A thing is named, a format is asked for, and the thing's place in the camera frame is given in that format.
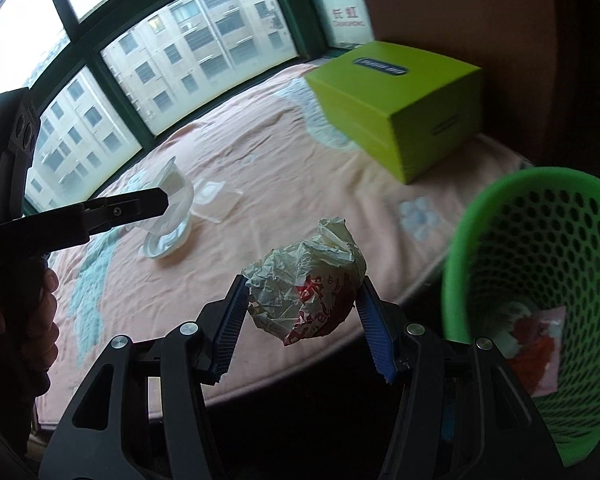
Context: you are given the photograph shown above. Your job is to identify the green mesh plastic basket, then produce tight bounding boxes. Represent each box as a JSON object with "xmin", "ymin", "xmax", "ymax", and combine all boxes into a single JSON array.
[{"xmin": 441, "ymin": 167, "xmax": 600, "ymax": 468}]

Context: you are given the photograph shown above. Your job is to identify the person's left hand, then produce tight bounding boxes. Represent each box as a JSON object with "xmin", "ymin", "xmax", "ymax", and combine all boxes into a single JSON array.
[{"xmin": 0, "ymin": 266, "xmax": 60, "ymax": 402}]

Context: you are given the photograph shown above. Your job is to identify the pink printed blanket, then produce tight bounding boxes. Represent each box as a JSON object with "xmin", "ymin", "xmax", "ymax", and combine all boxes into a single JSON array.
[{"xmin": 32, "ymin": 60, "xmax": 536, "ymax": 409}]

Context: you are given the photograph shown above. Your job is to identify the red snack wrapper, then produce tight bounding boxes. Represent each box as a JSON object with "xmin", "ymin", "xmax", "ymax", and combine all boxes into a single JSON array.
[{"xmin": 511, "ymin": 317, "xmax": 556, "ymax": 385}]

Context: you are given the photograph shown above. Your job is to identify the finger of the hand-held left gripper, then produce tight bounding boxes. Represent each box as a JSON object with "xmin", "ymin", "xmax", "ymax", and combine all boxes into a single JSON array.
[{"xmin": 82, "ymin": 187, "xmax": 170, "ymax": 235}]

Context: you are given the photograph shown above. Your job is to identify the lime green box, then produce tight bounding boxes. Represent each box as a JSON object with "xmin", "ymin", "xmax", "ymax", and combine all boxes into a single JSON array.
[{"xmin": 306, "ymin": 41, "xmax": 483, "ymax": 185}]

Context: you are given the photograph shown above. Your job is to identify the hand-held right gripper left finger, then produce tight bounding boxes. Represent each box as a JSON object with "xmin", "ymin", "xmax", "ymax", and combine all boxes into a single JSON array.
[{"xmin": 39, "ymin": 274, "xmax": 249, "ymax": 480}]

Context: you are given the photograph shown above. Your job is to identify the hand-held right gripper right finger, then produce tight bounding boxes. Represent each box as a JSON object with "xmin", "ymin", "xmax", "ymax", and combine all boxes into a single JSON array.
[{"xmin": 355, "ymin": 277, "xmax": 566, "ymax": 480}]

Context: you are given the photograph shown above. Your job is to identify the green window frame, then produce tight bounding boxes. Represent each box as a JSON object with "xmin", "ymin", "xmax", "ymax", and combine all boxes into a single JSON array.
[{"xmin": 0, "ymin": 0, "xmax": 353, "ymax": 216}]

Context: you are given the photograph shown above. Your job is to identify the clear square plastic tray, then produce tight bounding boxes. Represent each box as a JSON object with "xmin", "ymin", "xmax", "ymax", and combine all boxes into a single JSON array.
[{"xmin": 192, "ymin": 178, "xmax": 244, "ymax": 224}]

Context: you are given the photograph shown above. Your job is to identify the clear plastic cup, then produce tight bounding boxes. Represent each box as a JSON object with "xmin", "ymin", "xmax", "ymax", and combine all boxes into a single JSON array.
[{"xmin": 150, "ymin": 156, "xmax": 195, "ymax": 242}]

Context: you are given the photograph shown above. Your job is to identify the paper wrapper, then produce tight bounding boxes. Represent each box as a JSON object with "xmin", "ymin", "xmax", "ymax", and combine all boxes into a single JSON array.
[{"xmin": 241, "ymin": 217, "xmax": 368, "ymax": 347}]

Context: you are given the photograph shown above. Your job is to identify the pink snack wrapper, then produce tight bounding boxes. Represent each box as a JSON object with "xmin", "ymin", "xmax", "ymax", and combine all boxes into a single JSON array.
[{"xmin": 532, "ymin": 306, "xmax": 567, "ymax": 397}]

